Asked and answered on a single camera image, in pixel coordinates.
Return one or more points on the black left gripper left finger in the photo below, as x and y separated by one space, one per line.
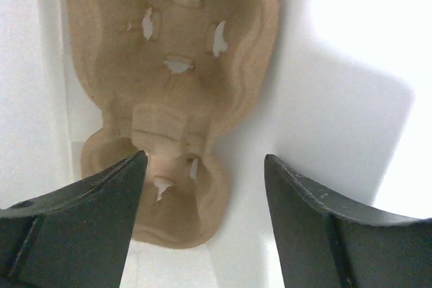
77 236

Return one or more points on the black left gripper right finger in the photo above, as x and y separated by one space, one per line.
325 239

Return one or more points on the separated brown cup carrier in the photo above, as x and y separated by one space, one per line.
170 77

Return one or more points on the light blue paper bag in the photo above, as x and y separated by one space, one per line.
347 102

